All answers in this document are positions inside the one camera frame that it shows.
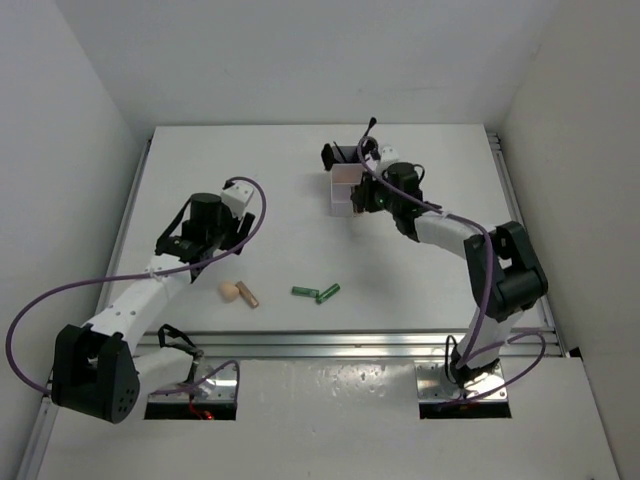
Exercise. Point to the black angled makeup brush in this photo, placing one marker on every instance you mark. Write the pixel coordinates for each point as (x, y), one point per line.
(372, 123)

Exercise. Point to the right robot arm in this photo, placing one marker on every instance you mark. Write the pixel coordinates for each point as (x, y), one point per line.
(505, 274)

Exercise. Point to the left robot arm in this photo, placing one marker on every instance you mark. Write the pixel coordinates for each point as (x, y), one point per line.
(96, 371)

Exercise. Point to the green lip balm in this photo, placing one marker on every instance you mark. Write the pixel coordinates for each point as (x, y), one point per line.
(304, 292)
(325, 295)

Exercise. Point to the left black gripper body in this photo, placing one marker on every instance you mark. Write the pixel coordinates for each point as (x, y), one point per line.
(229, 229)

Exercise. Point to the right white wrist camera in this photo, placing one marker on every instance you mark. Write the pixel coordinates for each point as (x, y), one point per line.
(388, 155)

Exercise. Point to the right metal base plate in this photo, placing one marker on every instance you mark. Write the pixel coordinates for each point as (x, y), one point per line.
(434, 387)

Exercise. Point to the white three-compartment organizer box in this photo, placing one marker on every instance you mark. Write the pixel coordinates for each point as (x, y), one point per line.
(343, 179)

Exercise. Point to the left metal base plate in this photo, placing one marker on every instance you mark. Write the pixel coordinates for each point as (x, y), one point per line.
(219, 385)

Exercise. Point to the metal base plate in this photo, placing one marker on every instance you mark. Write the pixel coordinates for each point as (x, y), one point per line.
(219, 385)
(434, 387)

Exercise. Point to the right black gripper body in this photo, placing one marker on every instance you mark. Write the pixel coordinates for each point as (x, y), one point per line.
(377, 196)

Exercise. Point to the aluminium front rail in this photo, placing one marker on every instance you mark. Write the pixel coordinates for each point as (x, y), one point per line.
(322, 345)

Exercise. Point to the rose gold lipstick tube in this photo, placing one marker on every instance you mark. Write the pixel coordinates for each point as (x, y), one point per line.
(247, 295)

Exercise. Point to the beige makeup sponge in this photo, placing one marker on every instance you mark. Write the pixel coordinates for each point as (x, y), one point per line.
(229, 292)

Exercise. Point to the black fan makeup brush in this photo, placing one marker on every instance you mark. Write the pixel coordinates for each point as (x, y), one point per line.
(328, 157)

